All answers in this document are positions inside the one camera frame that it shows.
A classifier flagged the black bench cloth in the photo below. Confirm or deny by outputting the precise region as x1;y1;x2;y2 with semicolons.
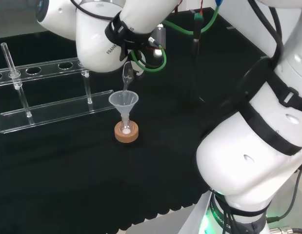
0;6;272;231

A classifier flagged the pale white board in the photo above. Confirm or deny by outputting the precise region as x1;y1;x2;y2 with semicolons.
182;192;214;234

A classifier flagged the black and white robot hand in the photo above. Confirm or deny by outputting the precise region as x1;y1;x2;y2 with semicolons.
127;62;146;82

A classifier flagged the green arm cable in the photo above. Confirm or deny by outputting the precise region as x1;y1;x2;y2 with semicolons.
130;3;223;73

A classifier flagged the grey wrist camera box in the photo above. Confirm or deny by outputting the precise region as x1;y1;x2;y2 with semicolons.
153;26;167;50

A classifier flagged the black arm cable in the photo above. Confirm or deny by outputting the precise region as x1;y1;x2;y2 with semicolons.
286;167;302;234

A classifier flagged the clear acrylic funnel stand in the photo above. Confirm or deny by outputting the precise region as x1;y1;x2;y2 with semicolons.
0;42;115;134

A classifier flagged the translucent plastic funnel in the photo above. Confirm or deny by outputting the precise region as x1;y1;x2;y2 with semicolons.
108;90;139;118

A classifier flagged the brown cork ring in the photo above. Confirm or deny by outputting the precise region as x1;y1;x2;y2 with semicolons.
114;121;140;147

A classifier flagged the small round-bottom glass flask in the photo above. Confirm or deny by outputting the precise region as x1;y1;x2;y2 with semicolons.
118;114;133;135

